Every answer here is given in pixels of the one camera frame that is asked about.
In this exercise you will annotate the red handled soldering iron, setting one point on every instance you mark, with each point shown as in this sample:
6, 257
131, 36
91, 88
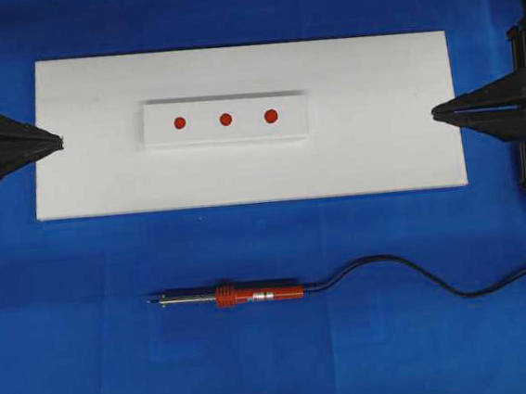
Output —
227, 295

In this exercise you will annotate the large white base board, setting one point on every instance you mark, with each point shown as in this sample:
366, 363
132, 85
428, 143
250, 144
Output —
369, 100

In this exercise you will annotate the small white raised plate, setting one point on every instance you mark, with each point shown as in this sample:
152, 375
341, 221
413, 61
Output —
226, 121

